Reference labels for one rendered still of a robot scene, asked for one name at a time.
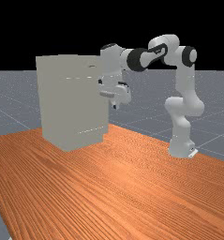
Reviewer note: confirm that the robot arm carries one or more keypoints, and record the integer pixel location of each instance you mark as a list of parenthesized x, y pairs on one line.
[(183, 93)]

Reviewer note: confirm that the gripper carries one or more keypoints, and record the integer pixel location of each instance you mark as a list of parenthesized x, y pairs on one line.
[(122, 93)]

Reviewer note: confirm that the pale grey cabinet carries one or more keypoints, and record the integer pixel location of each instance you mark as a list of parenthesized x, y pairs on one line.
[(69, 103)]

